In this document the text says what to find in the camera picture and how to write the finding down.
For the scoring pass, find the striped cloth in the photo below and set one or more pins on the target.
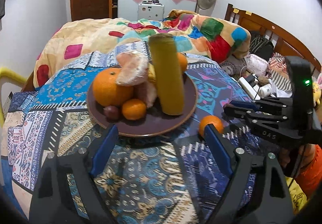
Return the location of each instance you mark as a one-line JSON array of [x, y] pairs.
[[281, 75]]

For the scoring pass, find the yellow-green banana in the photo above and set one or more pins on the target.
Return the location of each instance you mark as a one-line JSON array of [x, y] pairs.
[[151, 75]]

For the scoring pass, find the small tangerine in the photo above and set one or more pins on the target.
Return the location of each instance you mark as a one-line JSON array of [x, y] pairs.
[[210, 123], [134, 109]]

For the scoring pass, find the black backpack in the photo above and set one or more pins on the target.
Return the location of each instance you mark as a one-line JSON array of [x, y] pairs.
[[261, 47]]

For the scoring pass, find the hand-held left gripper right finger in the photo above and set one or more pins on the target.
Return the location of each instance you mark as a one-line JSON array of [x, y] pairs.
[[218, 149]]

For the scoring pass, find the colourful patchwork blanket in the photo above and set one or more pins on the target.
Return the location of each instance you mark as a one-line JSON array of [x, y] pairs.
[[100, 32]]

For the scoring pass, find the brown round plate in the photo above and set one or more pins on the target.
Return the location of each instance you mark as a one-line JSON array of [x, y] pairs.
[[161, 123]]

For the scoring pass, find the large orange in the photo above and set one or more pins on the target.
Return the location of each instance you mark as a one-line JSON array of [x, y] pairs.
[[110, 89], [183, 61]]

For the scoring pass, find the pink pomelo peel piece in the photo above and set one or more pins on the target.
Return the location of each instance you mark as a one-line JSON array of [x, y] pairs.
[[147, 94]]

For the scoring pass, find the yellow padded tube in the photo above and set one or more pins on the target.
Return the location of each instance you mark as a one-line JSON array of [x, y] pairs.
[[10, 78]]

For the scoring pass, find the peeled pomelo wedge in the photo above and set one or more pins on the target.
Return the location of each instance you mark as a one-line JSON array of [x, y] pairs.
[[133, 70]]

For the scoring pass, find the pink patterned bag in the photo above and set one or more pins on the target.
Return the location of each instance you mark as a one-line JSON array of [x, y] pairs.
[[256, 64]]

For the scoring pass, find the person's right hand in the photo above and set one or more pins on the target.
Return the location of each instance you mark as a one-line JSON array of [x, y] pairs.
[[286, 162]]

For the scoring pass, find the grey patterned pillow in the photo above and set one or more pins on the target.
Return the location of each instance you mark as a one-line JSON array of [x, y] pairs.
[[234, 69]]

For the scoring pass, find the wooden headboard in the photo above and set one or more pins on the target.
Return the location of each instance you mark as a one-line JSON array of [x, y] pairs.
[[274, 30]]

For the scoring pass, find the person's right forearm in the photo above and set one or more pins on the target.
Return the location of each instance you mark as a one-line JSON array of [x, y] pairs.
[[312, 168]]

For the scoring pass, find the yellow plush toy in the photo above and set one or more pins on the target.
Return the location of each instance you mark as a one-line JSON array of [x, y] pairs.
[[317, 91]]

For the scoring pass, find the white bottle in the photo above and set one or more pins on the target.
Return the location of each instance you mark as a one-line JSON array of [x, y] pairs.
[[268, 89]]

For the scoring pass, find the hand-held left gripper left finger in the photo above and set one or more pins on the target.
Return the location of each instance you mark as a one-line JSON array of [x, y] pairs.
[[105, 149]]

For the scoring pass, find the purple passion fruit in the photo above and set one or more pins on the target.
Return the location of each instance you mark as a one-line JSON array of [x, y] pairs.
[[111, 112]]

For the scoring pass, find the white power strip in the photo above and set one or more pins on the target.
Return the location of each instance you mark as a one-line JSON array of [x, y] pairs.
[[249, 86]]

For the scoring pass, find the blue patterned bedsheet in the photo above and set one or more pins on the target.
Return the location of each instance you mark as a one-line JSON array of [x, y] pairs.
[[140, 183]]

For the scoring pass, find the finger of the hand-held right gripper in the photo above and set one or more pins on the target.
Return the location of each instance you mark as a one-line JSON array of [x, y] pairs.
[[251, 117], [251, 105]]

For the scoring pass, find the long yellow-green gourd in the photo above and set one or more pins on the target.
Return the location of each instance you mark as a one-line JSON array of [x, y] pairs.
[[167, 75]]

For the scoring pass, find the small white appliance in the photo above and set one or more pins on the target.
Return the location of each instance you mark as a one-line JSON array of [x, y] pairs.
[[150, 11]]

